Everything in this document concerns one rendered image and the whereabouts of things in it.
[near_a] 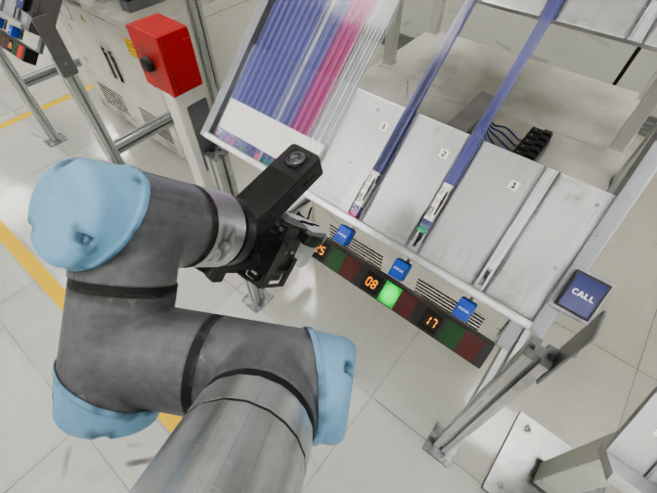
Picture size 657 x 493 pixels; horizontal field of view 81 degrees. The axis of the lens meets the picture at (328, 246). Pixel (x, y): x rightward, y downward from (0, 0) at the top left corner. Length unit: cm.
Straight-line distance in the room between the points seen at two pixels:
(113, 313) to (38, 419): 120
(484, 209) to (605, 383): 101
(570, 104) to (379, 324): 85
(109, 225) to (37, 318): 141
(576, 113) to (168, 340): 113
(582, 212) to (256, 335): 46
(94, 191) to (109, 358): 11
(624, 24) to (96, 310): 67
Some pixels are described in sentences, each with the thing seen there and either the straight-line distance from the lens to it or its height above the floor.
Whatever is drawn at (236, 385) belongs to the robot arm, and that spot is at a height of 98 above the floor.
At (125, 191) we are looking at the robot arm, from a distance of 29.
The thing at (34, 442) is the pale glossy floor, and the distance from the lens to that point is 147.
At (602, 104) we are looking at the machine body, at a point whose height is 62.
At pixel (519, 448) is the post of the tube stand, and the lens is 131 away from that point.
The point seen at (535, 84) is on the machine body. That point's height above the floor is 62.
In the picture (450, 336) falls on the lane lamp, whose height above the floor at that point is 66.
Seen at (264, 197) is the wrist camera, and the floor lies 91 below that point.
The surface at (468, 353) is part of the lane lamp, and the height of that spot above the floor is 65.
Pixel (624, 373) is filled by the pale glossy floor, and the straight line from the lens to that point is 157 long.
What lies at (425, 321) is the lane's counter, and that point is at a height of 66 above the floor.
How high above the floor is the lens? 119
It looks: 52 degrees down
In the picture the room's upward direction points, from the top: straight up
